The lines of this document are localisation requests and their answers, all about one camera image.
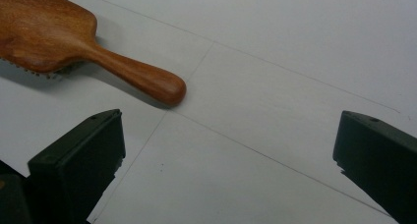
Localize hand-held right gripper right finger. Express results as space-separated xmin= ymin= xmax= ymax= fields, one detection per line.
xmin=332 ymin=110 xmax=417 ymax=224

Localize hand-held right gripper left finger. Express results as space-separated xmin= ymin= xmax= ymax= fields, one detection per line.
xmin=28 ymin=108 xmax=127 ymax=224

